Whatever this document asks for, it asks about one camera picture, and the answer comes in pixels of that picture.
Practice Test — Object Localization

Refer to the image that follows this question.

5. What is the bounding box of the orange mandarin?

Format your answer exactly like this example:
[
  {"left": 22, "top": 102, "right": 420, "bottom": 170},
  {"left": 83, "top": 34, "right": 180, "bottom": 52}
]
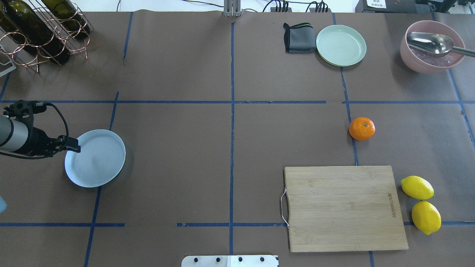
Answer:
[{"left": 348, "top": 117, "right": 376, "bottom": 141}]

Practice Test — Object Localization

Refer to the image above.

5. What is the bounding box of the copper wire bottle rack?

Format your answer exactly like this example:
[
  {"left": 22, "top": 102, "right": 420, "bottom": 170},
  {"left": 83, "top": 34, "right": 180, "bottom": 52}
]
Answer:
[{"left": 1, "top": 0, "right": 97, "bottom": 73}]

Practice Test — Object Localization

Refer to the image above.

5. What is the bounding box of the dark grey folded cloth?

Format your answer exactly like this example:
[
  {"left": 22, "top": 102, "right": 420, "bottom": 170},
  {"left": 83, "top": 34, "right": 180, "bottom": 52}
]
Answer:
[{"left": 283, "top": 22, "right": 317, "bottom": 54}]

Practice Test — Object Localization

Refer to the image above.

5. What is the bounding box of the light green plate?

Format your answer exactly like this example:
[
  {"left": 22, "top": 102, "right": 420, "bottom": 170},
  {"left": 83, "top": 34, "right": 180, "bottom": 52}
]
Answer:
[{"left": 316, "top": 25, "right": 367, "bottom": 67}]

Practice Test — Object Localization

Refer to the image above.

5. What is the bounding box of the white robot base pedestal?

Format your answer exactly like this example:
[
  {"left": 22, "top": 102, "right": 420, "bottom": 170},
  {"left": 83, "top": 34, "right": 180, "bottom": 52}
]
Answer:
[{"left": 181, "top": 255, "right": 279, "bottom": 267}]

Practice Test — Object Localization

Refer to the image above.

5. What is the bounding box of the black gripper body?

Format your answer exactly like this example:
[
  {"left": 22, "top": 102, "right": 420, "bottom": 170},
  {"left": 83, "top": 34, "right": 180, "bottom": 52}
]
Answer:
[{"left": 3, "top": 100, "right": 69, "bottom": 157}]

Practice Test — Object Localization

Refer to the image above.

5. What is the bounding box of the pink bowl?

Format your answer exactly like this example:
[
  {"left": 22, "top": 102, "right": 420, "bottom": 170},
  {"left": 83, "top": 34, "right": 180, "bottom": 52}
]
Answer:
[{"left": 399, "top": 20, "right": 466, "bottom": 74}]

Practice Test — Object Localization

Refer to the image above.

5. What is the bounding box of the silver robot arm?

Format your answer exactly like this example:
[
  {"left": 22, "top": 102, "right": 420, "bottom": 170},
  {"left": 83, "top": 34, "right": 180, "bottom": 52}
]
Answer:
[{"left": 0, "top": 100, "right": 81, "bottom": 159}]

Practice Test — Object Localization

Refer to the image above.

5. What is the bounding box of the bamboo cutting board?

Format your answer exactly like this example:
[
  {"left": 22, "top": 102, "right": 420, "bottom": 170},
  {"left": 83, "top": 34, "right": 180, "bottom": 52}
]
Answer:
[{"left": 283, "top": 165, "right": 409, "bottom": 253}]

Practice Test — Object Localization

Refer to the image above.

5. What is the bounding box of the yellow lemon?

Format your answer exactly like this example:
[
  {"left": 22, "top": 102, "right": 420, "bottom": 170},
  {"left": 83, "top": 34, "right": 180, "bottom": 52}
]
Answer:
[
  {"left": 401, "top": 175, "right": 435, "bottom": 201},
  {"left": 411, "top": 201, "right": 442, "bottom": 235}
]

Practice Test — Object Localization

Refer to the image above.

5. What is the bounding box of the light blue plate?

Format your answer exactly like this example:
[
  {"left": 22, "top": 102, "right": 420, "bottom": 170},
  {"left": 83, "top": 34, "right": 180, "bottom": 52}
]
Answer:
[{"left": 64, "top": 129, "right": 126, "bottom": 188}]

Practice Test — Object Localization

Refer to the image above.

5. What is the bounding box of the large metal spoon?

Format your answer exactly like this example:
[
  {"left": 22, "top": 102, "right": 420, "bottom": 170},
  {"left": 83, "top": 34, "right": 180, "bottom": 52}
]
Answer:
[{"left": 406, "top": 32, "right": 475, "bottom": 57}]

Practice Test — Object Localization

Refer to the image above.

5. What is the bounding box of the upper yellow lemon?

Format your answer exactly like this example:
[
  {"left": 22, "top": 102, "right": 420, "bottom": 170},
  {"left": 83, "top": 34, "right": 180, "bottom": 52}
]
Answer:
[{"left": 401, "top": 175, "right": 435, "bottom": 201}]

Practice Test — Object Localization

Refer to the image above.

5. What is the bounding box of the lower yellow lemon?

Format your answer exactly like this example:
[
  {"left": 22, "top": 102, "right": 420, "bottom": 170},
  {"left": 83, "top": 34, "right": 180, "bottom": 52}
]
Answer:
[{"left": 411, "top": 201, "right": 442, "bottom": 235}]

